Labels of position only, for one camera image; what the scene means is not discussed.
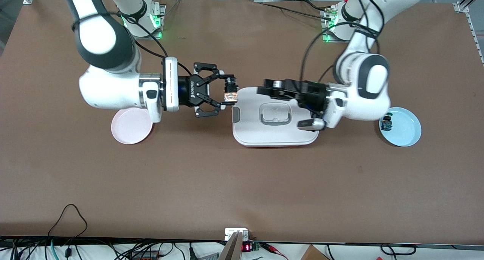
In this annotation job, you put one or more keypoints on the pink round plate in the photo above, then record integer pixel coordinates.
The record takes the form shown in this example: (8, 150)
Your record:
(128, 131)

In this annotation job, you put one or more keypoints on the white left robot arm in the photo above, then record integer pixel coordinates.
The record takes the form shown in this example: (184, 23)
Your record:
(374, 82)

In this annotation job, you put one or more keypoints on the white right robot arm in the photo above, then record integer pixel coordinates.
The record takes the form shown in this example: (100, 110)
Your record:
(102, 36)

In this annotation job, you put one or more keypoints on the orange push-button switch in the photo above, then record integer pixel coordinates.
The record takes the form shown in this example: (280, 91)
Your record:
(230, 91)

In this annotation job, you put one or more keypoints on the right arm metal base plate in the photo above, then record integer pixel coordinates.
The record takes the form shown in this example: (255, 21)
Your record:
(160, 25)

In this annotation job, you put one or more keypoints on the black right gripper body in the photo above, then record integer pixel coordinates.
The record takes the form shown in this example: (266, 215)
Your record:
(188, 90)

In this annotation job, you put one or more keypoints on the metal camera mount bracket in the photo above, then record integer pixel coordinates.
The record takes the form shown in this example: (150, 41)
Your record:
(235, 248)

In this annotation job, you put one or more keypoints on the red digit display module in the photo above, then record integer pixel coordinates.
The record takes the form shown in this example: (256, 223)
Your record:
(246, 247)

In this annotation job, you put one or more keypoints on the small dark blue object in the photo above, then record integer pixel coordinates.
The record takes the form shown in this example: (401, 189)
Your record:
(386, 123)

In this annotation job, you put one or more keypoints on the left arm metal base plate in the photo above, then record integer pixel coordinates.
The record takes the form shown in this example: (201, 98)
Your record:
(325, 29)

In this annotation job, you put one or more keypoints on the brown cardboard box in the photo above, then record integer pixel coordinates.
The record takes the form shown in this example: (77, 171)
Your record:
(314, 254)

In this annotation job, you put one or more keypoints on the white lidded box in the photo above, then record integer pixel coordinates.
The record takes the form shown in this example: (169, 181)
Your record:
(272, 139)

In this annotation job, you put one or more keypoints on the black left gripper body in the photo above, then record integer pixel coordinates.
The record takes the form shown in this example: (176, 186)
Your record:
(312, 94)

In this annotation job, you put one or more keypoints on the light blue round plate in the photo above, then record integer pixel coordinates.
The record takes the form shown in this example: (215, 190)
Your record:
(406, 129)

